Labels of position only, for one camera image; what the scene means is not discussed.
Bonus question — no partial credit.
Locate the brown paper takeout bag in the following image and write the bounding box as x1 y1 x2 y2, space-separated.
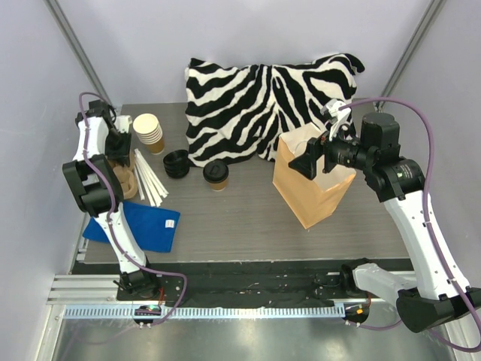
273 123 356 229

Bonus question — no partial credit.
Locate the brown paper coffee cup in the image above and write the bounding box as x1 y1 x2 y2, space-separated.
208 178 228 192

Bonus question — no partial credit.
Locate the black plastic cup lid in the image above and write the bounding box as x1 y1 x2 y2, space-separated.
203 159 229 184

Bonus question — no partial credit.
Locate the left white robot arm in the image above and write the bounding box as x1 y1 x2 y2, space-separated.
62 93 160 300

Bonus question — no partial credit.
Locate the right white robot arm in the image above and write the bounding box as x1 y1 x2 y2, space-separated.
289 111 480 333

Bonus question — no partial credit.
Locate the stack of paper cups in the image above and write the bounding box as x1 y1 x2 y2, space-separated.
133 114 165 155

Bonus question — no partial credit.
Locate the cardboard cup carrier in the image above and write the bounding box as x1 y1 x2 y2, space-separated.
109 160 138 199

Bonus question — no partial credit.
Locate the white paper straws bundle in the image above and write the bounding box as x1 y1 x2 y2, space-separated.
134 149 169 208

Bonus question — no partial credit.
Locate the stack of black lids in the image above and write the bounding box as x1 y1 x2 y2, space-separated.
163 150 190 179

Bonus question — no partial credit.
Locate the zebra print pillow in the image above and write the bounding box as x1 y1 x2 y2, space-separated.
185 53 365 168

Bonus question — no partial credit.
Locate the blue folded cloth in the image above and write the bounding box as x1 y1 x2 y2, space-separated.
81 200 181 254

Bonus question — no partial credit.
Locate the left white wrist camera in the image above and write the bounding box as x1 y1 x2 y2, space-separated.
113 115 133 133

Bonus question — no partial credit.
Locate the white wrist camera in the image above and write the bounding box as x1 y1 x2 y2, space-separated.
321 99 351 141
113 115 133 133

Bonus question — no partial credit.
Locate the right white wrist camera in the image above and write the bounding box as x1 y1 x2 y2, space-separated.
321 99 351 141

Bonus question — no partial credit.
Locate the white slotted cable duct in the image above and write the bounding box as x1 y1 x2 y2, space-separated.
64 303 345 320

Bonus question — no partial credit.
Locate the aluminium frame rail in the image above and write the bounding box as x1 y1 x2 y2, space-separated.
47 275 119 305

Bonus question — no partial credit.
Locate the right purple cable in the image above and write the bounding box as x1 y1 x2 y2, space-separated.
337 96 481 353

